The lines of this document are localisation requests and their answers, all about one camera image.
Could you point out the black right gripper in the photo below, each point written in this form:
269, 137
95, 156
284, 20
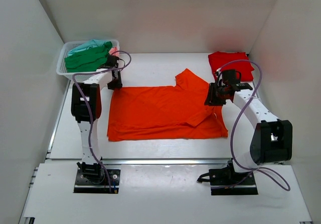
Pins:
211, 100

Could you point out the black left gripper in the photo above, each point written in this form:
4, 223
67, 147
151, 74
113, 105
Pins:
118, 85

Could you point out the orange t shirt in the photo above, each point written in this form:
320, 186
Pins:
165, 112

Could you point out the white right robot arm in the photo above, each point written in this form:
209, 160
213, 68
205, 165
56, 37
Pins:
272, 138

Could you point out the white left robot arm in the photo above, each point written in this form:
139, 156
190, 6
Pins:
86, 108

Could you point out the folded red t shirt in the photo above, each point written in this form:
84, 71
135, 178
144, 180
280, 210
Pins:
227, 61

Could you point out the green t shirt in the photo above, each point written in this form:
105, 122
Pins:
88, 60

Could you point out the pink t shirt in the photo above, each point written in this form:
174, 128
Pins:
113, 50

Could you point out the teal t shirt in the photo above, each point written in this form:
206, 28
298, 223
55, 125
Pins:
87, 45

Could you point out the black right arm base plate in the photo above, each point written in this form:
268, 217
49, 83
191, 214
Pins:
226, 181

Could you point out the aluminium table rail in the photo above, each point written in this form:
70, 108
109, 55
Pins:
66, 144

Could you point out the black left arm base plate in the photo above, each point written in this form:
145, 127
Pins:
87, 183

